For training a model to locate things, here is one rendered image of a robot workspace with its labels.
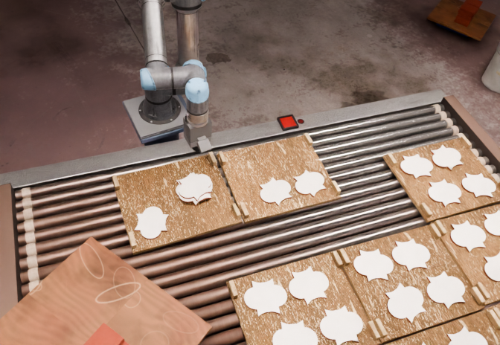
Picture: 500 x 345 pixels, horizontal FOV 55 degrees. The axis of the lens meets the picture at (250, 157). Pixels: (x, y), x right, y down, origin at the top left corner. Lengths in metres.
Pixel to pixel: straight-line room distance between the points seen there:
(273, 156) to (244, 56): 2.08
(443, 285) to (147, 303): 1.02
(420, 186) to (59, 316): 1.43
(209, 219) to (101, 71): 2.27
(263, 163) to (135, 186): 0.52
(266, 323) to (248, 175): 0.61
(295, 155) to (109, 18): 2.73
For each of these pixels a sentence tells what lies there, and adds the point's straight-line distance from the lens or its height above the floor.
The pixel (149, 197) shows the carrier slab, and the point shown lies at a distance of 1.88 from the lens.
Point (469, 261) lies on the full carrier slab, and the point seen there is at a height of 0.94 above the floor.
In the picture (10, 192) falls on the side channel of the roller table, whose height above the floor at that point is 0.95.
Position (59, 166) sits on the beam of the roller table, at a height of 0.91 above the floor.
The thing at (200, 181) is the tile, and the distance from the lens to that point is 1.87.
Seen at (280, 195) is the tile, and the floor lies 0.95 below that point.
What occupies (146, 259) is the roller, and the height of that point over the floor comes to 0.92.
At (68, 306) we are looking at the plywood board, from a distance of 1.59.
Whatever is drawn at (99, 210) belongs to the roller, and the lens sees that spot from 1.90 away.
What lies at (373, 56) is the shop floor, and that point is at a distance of 4.32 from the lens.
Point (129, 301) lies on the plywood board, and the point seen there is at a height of 1.04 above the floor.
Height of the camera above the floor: 2.46
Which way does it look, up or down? 49 degrees down
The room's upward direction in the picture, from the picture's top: 8 degrees clockwise
